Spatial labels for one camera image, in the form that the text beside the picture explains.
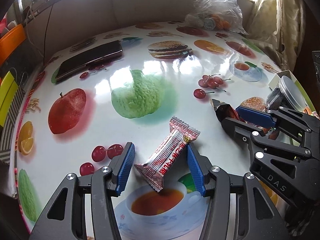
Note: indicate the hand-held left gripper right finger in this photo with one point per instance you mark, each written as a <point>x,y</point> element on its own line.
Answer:
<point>196,172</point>

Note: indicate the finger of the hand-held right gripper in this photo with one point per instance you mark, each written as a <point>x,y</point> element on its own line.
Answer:
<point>235,127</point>
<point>255,116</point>

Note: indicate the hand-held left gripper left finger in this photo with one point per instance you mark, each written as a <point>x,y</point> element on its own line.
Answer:
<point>125,170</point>

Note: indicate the dark red snack packet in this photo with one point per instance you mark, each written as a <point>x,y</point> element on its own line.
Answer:
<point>223,111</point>

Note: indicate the white red-print candy packet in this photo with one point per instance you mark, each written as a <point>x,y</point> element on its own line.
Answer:
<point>167,155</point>

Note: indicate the green and white box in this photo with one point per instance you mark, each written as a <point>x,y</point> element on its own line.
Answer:
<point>280,78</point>

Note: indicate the clear jar with white lid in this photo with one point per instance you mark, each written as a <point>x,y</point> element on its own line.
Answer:
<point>287,92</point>

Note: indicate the cream patterned curtain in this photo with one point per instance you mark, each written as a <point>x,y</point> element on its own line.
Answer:
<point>275,17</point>

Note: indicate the black smartphone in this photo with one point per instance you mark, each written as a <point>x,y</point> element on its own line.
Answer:
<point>87,61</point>

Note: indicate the clear plastic bag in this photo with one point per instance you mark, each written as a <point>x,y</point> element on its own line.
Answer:
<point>217,2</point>

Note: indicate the yellow-green box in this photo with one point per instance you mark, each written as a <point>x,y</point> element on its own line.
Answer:
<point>7,95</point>

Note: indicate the orange box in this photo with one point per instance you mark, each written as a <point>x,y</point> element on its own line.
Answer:
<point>12,40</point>

